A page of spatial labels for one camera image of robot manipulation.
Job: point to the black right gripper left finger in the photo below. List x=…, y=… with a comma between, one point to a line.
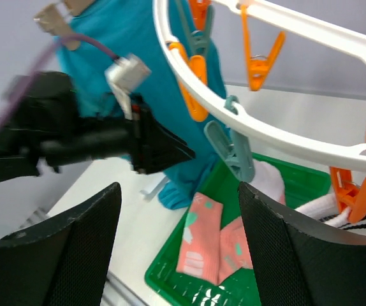
x=63, y=260

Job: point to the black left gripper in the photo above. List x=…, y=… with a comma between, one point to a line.
x=152, y=148

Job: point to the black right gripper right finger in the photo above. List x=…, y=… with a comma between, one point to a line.
x=298, y=260

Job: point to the white striped sock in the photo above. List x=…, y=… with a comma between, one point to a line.
x=325, y=209

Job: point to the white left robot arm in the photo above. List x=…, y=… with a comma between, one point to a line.
x=47, y=126

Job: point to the teal cloth on hanger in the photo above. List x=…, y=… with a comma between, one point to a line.
x=127, y=27

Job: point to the wooden left clip hanger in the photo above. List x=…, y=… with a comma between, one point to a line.
x=51, y=20

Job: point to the metal clothes rack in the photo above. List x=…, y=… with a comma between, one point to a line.
x=154, y=183

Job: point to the green plastic tray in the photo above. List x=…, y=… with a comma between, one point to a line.
x=302, y=184

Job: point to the teal clothes peg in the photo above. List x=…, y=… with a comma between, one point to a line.
x=234, y=150

